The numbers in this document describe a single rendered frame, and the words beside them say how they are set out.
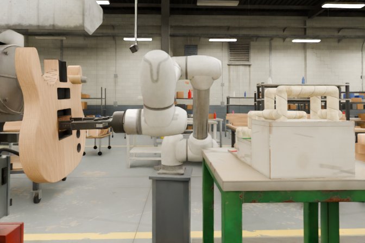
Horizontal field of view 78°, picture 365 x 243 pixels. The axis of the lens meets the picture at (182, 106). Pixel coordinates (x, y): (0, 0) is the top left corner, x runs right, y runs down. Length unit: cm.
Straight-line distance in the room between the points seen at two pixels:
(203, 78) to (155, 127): 58
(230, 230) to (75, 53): 1284
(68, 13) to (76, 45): 1254
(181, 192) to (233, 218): 85
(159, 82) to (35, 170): 42
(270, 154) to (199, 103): 70
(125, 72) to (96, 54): 176
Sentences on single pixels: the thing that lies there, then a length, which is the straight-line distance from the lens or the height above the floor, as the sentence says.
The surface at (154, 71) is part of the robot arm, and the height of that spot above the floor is 125.
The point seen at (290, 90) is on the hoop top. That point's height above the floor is 119.
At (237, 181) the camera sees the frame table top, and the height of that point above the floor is 93.
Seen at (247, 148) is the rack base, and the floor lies 99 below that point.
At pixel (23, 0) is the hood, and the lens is 91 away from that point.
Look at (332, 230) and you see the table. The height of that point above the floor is 58.
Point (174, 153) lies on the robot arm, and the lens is 156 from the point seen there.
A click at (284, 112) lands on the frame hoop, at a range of 75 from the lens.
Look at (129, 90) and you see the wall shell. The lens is 1215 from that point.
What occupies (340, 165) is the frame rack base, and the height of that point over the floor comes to 97.
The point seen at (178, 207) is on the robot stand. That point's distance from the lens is 161.
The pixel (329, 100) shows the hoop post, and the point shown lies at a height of 117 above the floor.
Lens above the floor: 114
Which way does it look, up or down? 1 degrees up
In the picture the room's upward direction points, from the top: straight up
